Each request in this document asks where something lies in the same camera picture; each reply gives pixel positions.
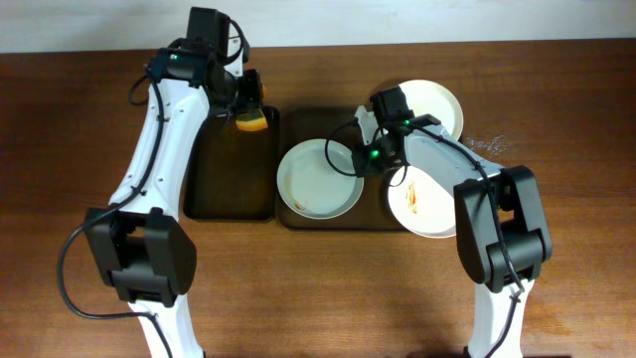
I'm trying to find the orange green sponge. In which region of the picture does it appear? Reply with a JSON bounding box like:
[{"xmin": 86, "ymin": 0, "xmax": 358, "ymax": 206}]
[{"xmin": 236, "ymin": 85, "xmax": 268, "ymax": 132}]

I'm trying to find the cream white plate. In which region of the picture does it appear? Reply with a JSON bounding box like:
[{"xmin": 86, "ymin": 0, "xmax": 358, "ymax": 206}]
[{"xmin": 398, "ymin": 80, "xmax": 464, "ymax": 140}]

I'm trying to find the pink plate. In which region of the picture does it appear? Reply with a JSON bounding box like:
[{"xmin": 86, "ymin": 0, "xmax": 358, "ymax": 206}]
[{"xmin": 387, "ymin": 166, "xmax": 456, "ymax": 239}]

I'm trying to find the pale green plate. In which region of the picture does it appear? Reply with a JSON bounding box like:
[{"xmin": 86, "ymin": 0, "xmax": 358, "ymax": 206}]
[{"xmin": 276, "ymin": 138, "xmax": 365, "ymax": 220}]

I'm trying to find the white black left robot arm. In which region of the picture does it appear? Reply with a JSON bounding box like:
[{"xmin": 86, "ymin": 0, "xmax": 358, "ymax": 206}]
[{"xmin": 79, "ymin": 48, "xmax": 262, "ymax": 357}]

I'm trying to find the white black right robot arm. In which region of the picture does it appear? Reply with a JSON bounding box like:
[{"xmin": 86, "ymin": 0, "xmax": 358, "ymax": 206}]
[{"xmin": 352, "ymin": 119, "xmax": 553, "ymax": 357}]

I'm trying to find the large brown serving tray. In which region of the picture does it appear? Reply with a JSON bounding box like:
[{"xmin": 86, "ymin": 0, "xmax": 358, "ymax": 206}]
[{"xmin": 275, "ymin": 107, "xmax": 404, "ymax": 232}]

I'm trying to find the small black water tray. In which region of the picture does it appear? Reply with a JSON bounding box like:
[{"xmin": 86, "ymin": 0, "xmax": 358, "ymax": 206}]
[{"xmin": 183, "ymin": 106, "xmax": 279, "ymax": 222}]

